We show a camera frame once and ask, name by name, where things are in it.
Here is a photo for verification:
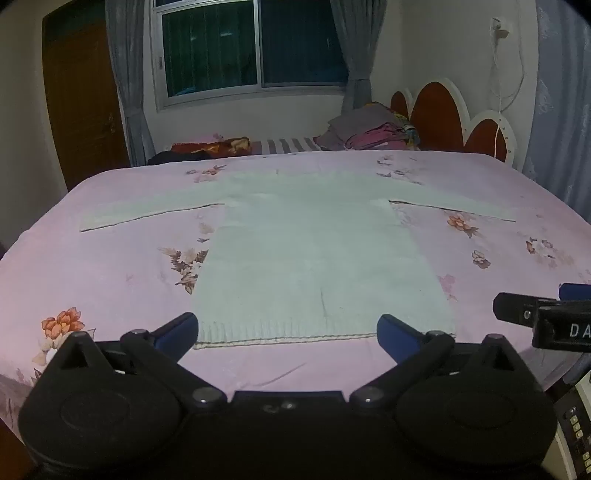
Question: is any black cloth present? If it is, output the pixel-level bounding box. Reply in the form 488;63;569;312
147;150;214;166

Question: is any grey striped cloth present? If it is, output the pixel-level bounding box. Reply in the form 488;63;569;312
252;136;324;155

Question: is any red and white headboard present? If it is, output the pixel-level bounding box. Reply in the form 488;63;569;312
390;78;518;167

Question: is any white device with buttons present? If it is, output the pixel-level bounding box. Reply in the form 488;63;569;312
540;369;591;480

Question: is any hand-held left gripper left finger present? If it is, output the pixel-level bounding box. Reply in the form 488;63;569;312
58;312;228;411

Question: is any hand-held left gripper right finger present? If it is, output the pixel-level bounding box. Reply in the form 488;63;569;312
349;314;522;411

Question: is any pink floral bed sheet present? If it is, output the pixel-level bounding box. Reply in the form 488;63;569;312
0;150;591;430

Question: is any pile of folded clothes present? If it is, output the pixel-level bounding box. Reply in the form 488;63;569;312
314;102;422;151

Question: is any white wall charger with cable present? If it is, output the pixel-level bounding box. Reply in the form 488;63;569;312
488;17;527;160

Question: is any brown wooden door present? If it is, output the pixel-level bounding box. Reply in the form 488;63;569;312
42;0;131;191

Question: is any blue grey patterned curtain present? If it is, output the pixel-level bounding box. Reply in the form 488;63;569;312
522;0;591;214

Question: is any grey window curtain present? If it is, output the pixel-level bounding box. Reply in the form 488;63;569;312
330;0;386;114
105;0;156;167

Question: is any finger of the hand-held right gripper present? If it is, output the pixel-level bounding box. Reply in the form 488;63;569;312
558;283;591;302
493;292;557;329

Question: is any white framed window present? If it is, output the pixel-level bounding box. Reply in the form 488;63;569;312
150;0;349;112

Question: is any red and orange cloth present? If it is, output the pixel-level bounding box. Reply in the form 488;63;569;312
172;136;253;156

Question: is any white knitted sweater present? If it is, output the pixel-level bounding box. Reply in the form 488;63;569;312
79;168;517;348

